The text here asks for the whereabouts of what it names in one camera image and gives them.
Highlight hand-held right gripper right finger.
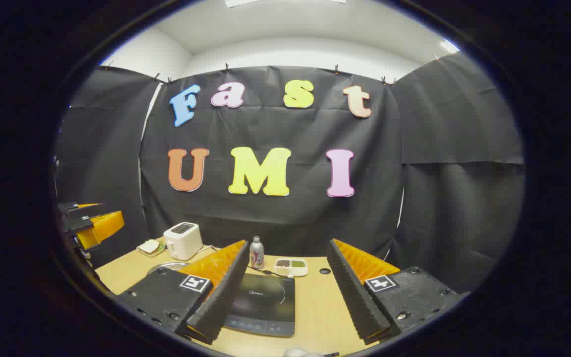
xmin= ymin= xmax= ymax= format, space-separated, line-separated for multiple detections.
xmin=326 ymin=239 xmax=464 ymax=345

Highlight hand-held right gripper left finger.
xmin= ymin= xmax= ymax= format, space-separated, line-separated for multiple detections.
xmin=117 ymin=240 xmax=250 ymax=345

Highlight black induction cooktop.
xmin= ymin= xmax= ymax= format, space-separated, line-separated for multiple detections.
xmin=224 ymin=272 xmax=296 ymax=338

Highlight stainless steel pot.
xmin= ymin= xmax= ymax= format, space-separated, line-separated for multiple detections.
xmin=146 ymin=261 xmax=190 ymax=276

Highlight small rectangular sandwich plate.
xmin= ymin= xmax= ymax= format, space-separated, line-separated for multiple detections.
xmin=137 ymin=239 xmax=166 ymax=258

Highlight printed metal drink bottle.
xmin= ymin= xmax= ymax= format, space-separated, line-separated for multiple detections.
xmin=249 ymin=236 xmax=265 ymax=270

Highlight white divided dish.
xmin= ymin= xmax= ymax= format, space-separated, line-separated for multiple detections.
xmin=274 ymin=257 xmax=309 ymax=277

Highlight white toaster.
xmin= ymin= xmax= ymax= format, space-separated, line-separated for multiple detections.
xmin=163 ymin=222 xmax=204 ymax=261

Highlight ceiling panel light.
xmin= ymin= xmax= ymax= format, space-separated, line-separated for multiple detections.
xmin=225 ymin=0 xmax=346 ymax=7

